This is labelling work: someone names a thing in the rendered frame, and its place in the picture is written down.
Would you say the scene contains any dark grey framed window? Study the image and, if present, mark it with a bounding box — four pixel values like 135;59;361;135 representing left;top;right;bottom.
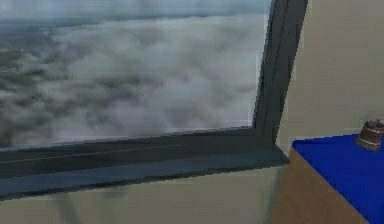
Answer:
0;0;309;202

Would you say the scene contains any blue topped wooden cabinet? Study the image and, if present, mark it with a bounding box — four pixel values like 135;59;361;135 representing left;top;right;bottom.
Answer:
270;133;384;224

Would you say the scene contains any brown ribbed round object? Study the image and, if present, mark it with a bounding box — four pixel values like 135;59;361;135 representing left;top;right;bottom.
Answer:
354;119;384;152

